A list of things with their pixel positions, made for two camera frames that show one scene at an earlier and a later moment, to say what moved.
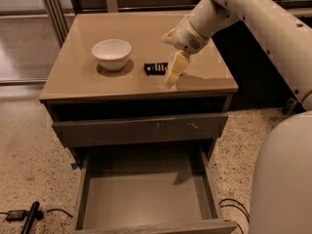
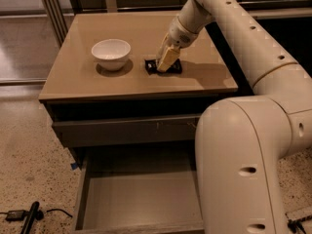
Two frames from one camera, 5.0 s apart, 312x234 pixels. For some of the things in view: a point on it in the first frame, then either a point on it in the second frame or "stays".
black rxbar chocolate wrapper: (155, 68) stays
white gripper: (189, 36) → (178, 33)
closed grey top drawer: (139, 131) stays
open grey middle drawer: (147, 188) stays
